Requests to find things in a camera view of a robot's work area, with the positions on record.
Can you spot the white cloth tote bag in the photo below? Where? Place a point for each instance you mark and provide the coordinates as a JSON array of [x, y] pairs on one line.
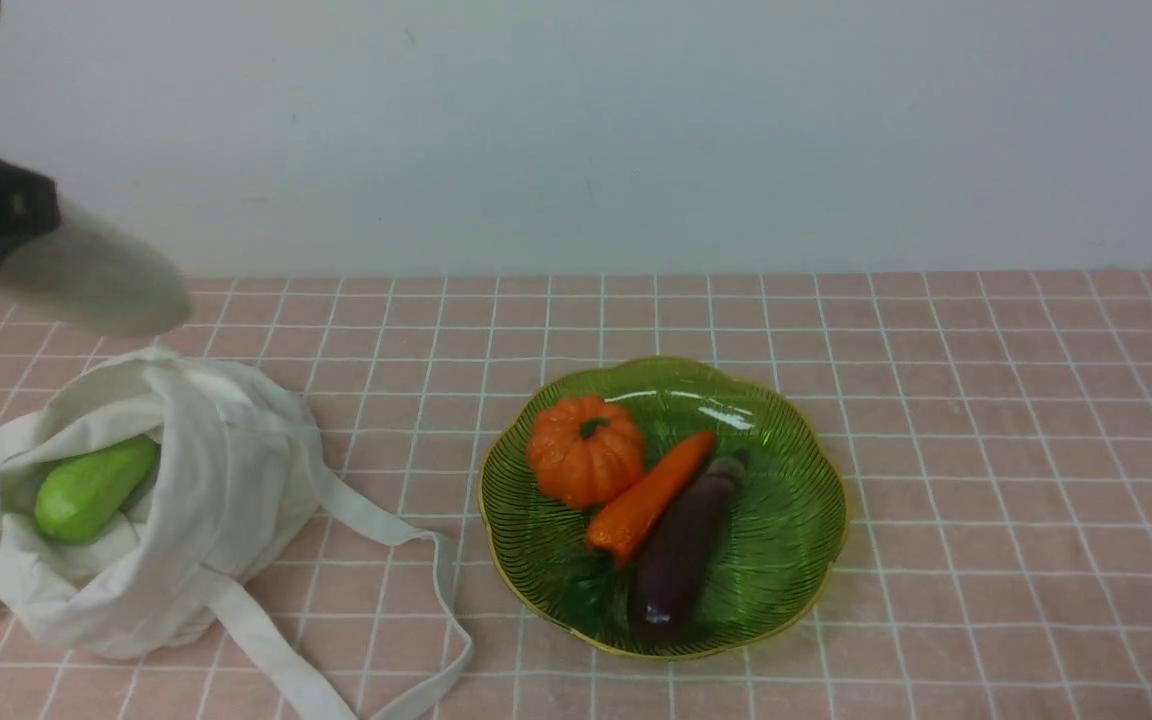
[[240, 472]]

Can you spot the green cucumber vegetable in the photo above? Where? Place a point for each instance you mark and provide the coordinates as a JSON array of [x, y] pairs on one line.
[[82, 494]]

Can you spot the orange pumpkin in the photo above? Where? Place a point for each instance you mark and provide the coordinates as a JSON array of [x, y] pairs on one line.
[[585, 451]]

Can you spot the orange carrot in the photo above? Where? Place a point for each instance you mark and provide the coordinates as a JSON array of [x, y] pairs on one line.
[[620, 529]]

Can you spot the purple eggplant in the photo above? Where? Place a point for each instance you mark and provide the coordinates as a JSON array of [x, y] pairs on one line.
[[681, 550]]

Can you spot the green glass plate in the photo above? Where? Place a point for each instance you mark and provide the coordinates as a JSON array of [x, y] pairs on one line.
[[778, 537]]

